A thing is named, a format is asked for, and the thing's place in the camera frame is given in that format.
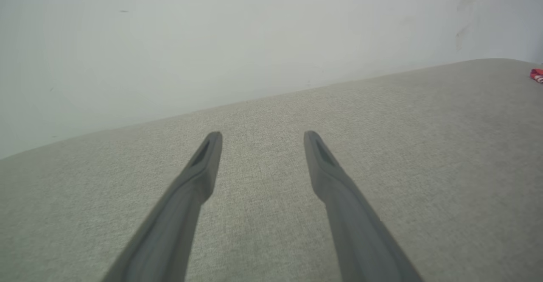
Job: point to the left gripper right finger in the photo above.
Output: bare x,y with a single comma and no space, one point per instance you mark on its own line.
352,222

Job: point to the red basketball jersey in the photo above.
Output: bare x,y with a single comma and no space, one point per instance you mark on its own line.
537,75

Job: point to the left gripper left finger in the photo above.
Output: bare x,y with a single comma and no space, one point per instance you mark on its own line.
178,214

